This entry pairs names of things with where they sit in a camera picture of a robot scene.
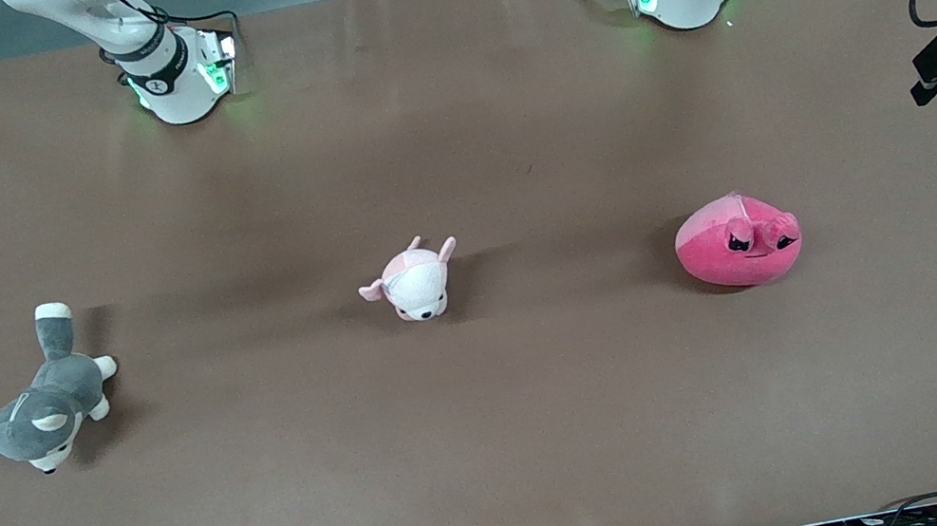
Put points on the round magenta pink plush toy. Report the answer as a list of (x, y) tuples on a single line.
[(717, 253)]

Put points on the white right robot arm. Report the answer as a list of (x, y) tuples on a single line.
[(177, 88)]

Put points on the grey white husky plush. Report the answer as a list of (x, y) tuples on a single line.
[(47, 414)]

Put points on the pale pink white plush dog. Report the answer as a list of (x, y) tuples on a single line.
[(415, 287)]

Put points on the brown table cover sheet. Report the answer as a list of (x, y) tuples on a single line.
[(500, 441)]

